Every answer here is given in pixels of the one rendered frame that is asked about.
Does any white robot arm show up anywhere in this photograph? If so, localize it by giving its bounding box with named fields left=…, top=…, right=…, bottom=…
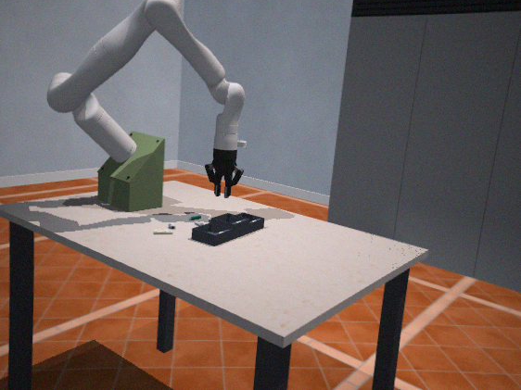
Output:
left=47, top=0, right=247, bottom=162

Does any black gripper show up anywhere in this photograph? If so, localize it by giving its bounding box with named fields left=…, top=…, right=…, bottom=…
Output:
left=205, top=148, right=244, bottom=198

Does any dark grey rack of three labelled bins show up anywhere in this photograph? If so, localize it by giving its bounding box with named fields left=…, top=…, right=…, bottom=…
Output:
left=191, top=213, right=264, bottom=246

